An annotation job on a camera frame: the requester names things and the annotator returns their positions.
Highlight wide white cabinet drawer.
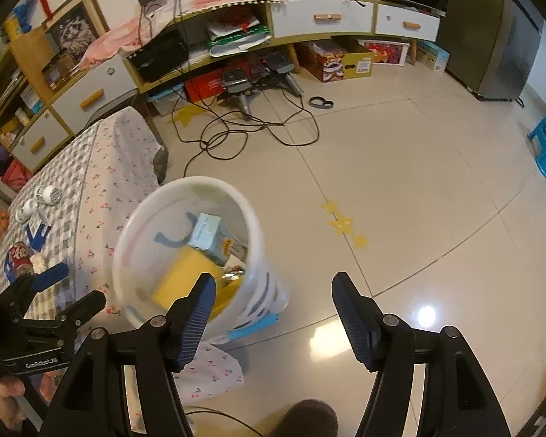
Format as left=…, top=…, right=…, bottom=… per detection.
left=270, top=0, right=375, bottom=39

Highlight yellow green sponge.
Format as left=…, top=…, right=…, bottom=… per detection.
left=154, top=246, right=228, bottom=310

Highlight black electronic box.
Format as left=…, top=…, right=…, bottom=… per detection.
left=131, top=29, right=191, bottom=83

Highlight printed snack wrapper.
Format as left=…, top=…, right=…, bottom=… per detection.
left=4, top=242, right=39, bottom=278

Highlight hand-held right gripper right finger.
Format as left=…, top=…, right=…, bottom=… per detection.
left=331, top=272, right=513, bottom=437

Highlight stack of paper bags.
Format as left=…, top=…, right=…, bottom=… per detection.
left=207, top=13, right=274, bottom=58

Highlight grey shelf drawer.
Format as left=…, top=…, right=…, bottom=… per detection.
left=10, top=108, right=74, bottom=171
left=50, top=57, right=137, bottom=133

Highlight red bag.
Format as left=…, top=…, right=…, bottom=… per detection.
left=2, top=160, right=33, bottom=192

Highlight light blue cardboard box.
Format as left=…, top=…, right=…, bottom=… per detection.
left=416, top=40, right=451, bottom=71

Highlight tangle of black cables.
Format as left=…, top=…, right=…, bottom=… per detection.
left=170, top=86, right=321, bottom=178

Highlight narrow white cabinet drawer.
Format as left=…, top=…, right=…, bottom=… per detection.
left=374, top=4, right=441, bottom=43

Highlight dark grey refrigerator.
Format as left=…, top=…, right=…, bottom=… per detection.
left=446, top=0, right=544, bottom=101

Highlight person's left hand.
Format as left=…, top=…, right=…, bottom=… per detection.
left=0, top=375, right=28, bottom=433

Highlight pink cloth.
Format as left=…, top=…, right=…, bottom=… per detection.
left=79, top=0, right=288, bottom=62

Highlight framed cat picture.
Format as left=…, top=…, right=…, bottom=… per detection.
left=43, top=0, right=110, bottom=62

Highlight low wooden cabinet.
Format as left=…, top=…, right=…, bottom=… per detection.
left=123, top=0, right=442, bottom=96

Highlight tall wooden shelf cabinet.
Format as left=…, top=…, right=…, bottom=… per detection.
left=0, top=0, right=139, bottom=174

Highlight white plastic bottle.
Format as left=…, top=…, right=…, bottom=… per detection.
left=34, top=184, right=62, bottom=205
left=15, top=200, right=39, bottom=224

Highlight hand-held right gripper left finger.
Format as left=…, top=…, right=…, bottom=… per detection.
left=45, top=272, right=217, bottom=437

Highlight spare hand-held gripper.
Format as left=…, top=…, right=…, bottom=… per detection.
left=221, top=68, right=256, bottom=121
left=264, top=52, right=303, bottom=96

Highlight red yellow cardboard box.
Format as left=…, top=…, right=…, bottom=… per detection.
left=296, top=39, right=375, bottom=83

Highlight flat blue white box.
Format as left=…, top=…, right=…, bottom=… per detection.
left=20, top=218, right=51, bottom=252

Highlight red picture box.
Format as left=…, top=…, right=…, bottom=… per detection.
left=359, top=39, right=412, bottom=68

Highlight grey white checkered blanket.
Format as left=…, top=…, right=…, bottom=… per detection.
left=0, top=123, right=119, bottom=328

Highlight white plastic bin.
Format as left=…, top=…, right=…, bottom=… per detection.
left=111, top=175, right=288, bottom=344

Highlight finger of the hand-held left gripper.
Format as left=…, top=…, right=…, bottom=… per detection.
left=0, top=261, right=70, bottom=312
left=18, top=290, right=107, bottom=340

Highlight black cable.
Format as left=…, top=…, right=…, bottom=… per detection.
left=184, top=407, right=274, bottom=437

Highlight light blue carton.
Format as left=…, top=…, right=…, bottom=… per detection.
left=186, top=213, right=249, bottom=267

